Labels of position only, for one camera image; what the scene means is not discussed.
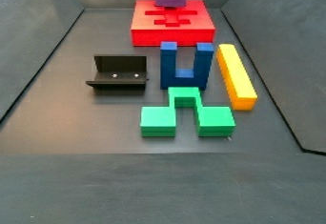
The black angle fixture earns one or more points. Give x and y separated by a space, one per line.
120 71

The red board with slots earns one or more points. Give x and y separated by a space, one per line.
187 25

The blue U-shaped block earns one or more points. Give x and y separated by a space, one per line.
175 77

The green stepped block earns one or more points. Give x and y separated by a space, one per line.
212 121

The yellow long bar block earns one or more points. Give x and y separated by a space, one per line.
239 83

